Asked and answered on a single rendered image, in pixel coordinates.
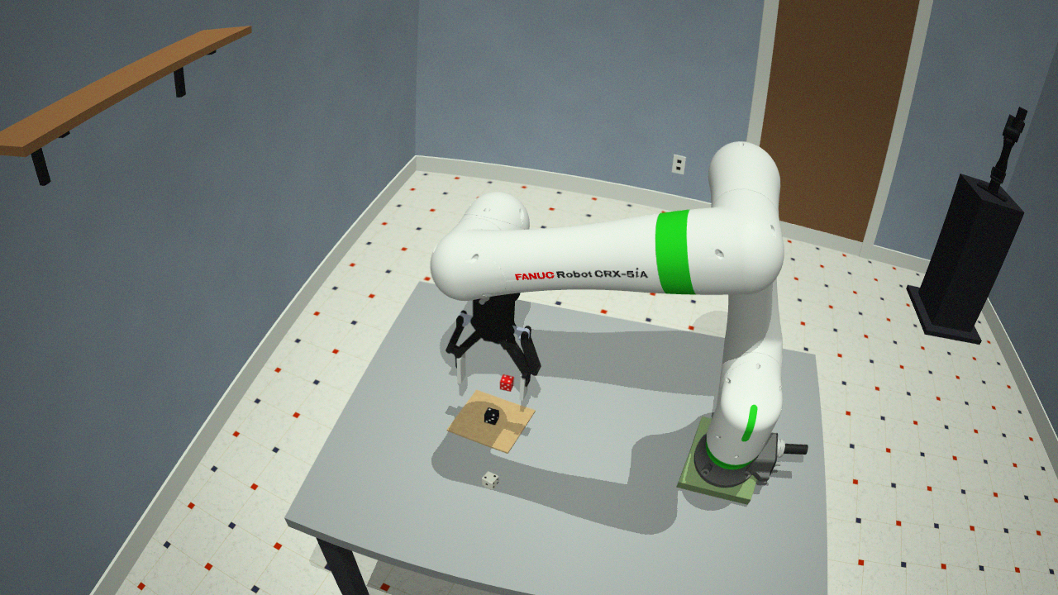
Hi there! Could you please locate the tan mat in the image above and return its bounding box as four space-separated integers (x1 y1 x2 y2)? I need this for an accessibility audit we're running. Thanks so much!
446 390 536 454

